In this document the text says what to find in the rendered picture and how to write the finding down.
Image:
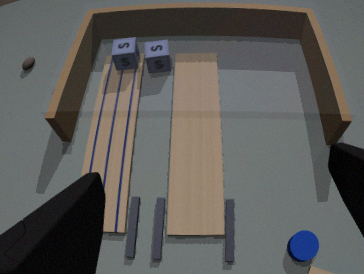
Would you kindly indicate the tan rectangular block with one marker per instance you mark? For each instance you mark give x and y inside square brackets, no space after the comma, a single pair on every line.
[315,270]

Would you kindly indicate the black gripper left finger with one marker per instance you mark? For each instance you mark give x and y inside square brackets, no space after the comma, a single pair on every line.
[61,237]

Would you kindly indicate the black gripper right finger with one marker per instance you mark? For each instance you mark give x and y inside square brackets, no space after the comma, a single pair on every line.
[346,166]

